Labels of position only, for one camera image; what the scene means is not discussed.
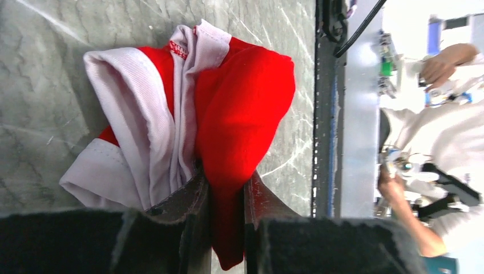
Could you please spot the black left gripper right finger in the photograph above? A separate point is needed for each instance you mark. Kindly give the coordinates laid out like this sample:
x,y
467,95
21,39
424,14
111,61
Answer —
x,y
278,240

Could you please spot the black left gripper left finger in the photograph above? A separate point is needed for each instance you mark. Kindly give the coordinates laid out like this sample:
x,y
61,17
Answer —
x,y
171,237

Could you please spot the red white underwear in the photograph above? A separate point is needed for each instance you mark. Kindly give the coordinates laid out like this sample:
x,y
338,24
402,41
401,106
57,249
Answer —
x,y
205,96

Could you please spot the person in white shirt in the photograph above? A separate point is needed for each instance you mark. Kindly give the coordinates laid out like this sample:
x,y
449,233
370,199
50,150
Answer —
x,y
449,137

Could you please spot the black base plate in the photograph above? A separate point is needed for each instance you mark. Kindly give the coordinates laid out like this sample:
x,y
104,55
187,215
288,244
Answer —
x,y
326,169

